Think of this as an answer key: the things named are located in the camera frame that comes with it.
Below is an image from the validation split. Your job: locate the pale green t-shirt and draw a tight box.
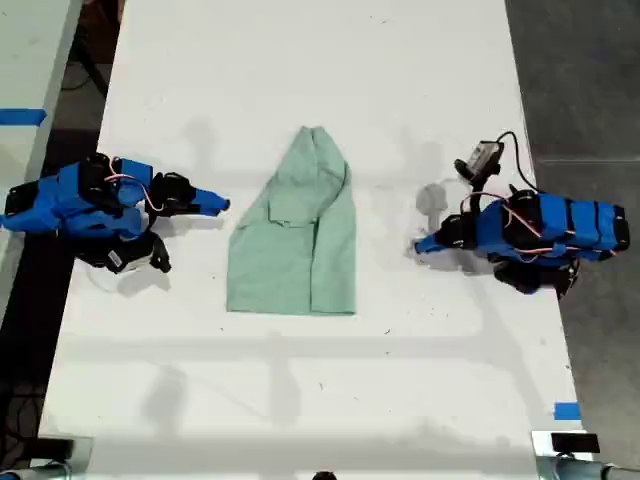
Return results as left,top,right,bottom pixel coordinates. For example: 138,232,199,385
225,125,358,317

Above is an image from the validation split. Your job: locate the long blue tape strip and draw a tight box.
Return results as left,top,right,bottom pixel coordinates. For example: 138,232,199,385
0,108,48,127

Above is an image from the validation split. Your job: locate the white side table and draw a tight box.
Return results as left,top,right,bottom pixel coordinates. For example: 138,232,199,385
0,0,85,314

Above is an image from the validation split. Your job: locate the small black box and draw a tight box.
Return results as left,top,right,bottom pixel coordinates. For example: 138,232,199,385
33,437,76,462
550,432,601,455

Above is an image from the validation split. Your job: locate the metal table clamp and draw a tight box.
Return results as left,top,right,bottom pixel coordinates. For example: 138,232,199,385
530,429,640,480
0,434,96,480

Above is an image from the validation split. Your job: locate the black camera box white label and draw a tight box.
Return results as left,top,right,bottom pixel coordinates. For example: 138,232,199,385
101,243,173,275

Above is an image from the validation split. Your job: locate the black camera box grey face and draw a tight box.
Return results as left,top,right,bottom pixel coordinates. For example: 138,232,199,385
453,141,506,182

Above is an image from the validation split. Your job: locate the black camera cable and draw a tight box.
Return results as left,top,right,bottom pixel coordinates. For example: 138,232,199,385
493,130,540,194

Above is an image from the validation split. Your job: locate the thin white camera cable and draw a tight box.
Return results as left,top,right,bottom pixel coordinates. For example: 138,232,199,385
81,263,132,294

